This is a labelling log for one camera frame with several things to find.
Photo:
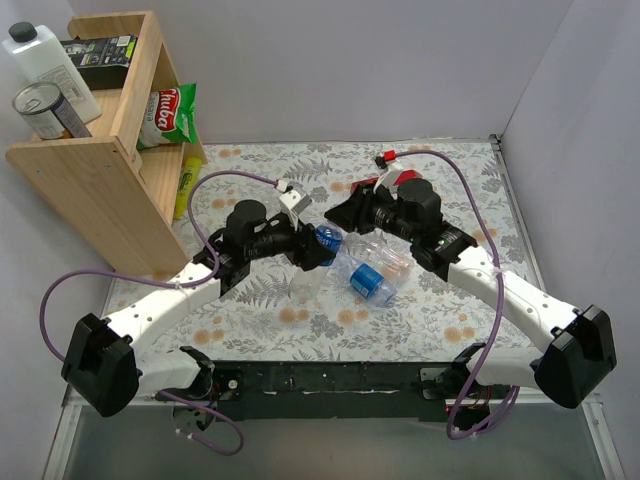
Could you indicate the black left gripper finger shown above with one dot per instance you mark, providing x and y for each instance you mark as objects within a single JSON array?
[
  {"x": 308, "y": 234},
  {"x": 312, "y": 255}
]

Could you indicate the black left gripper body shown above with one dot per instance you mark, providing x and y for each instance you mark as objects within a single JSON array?
[{"x": 307, "y": 244}]

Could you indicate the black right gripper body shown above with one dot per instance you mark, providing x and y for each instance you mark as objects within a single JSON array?
[{"x": 360, "y": 211}]

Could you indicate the Pocari Sweat blue label bottle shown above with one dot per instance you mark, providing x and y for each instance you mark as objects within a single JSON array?
[{"x": 305, "y": 285}]

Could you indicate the blue label crushed bottle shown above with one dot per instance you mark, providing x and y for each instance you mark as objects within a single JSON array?
[{"x": 372, "y": 286}]

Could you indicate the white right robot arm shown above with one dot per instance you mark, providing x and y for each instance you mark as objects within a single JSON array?
[{"x": 573, "y": 350}]

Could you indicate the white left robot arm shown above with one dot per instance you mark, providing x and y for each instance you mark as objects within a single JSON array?
[{"x": 108, "y": 360}]

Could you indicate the clear bottle white cap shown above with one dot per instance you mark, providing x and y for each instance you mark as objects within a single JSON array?
[{"x": 374, "y": 251}]

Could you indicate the white bottle black cap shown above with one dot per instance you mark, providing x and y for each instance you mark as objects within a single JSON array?
[{"x": 43, "y": 59}]

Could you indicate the floral patterned table mat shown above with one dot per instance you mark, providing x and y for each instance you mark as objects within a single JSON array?
[{"x": 429, "y": 319}]

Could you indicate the red toothpaste box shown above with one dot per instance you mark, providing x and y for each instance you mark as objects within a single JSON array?
[{"x": 407, "y": 176}]

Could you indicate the yellow marker tube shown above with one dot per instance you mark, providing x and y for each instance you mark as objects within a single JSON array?
[{"x": 188, "y": 178}]

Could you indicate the wooden shelf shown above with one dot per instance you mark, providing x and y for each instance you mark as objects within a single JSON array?
[{"x": 119, "y": 199}]

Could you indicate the green white snack bag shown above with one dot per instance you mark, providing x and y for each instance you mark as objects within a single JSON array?
[{"x": 169, "y": 118}]

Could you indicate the black green box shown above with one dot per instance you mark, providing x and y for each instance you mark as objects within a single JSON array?
[{"x": 103, "y": 63}]

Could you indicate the metal tin can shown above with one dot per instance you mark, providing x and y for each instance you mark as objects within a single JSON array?
[{"x": 45, "y": 109}]

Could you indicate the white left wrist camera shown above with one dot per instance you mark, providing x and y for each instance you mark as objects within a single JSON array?
[{"x": 292, "y": 201}]

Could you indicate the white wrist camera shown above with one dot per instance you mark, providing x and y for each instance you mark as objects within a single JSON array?
[
  {"x": 390, "y": 170},
  {"x": 292, "y": 201}
]

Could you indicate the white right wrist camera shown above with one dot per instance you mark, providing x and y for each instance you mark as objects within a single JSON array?
[{"x": 390, "y": 170}]

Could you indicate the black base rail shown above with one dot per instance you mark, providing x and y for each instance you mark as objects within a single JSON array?
[{"x": 271, "y": 390}]

